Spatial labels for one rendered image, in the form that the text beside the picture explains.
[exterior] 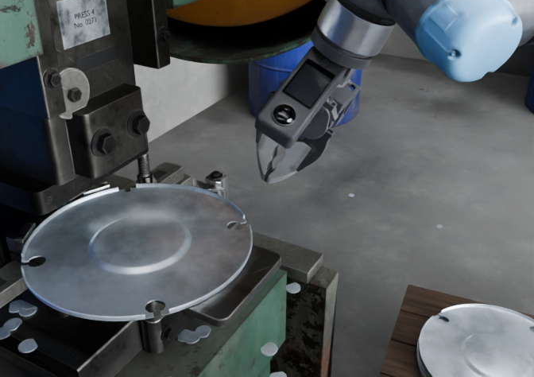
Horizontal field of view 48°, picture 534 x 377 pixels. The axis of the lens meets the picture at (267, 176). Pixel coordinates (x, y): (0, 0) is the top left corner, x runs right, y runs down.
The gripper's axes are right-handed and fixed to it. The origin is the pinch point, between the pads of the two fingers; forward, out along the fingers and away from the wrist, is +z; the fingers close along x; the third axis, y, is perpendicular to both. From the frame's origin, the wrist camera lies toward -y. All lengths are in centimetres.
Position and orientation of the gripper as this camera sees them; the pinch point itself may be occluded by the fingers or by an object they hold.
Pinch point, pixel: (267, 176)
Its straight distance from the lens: 75.1
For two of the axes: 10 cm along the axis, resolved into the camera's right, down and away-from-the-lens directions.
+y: 4.6, -4.4, 7.7
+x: -8.1, -5.7, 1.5
